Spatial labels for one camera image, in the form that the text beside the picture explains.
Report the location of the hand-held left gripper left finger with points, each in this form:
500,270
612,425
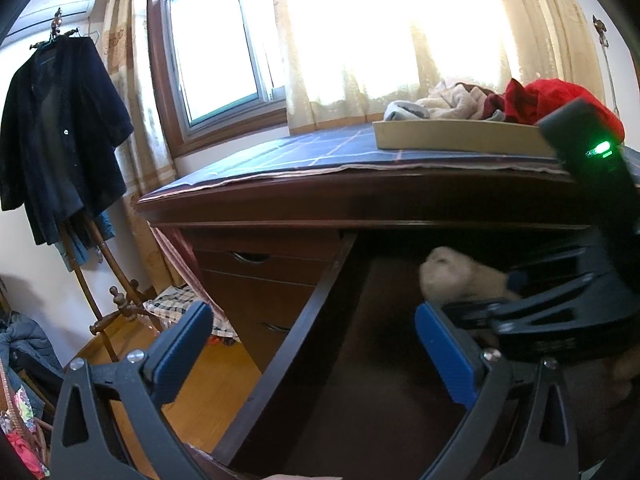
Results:
185,345

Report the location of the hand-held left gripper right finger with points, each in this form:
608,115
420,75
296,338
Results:
445,355

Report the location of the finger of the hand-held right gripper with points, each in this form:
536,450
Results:
550,267
525,312

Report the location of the beige stocking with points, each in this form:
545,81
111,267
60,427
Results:
455,275

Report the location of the wide wooden desk drawer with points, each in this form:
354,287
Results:
350,385

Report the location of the bright red underwear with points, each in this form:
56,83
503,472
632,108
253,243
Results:
550,95

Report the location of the maroon knit garment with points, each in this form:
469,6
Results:
487,102

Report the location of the white and grey sock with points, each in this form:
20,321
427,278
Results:
405,110

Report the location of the wooden side drawer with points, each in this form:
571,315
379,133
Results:
250,305
290,270

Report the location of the checked cloth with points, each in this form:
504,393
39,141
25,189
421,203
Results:
170,310

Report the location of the wooden coat rack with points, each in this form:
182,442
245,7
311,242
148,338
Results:
120,305

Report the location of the blue denim garment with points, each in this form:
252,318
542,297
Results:
75,250

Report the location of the colourful floral cloth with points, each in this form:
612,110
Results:
25,420

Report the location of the dark wooden desk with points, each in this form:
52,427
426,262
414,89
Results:
300,200

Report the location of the blue checked tablecloth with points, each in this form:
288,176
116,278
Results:
300,150

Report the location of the dark navy coat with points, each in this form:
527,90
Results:
55,135

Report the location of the narrow beige side curtain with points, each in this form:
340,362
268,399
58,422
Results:
125,85

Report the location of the beige patterned window curtain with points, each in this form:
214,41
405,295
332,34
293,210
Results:
325,85

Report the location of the brown framed window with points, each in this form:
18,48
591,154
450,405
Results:
215,50

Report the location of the thin clothes hanger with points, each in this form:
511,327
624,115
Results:
75,34

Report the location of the white air conditioner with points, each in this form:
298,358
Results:
60,5

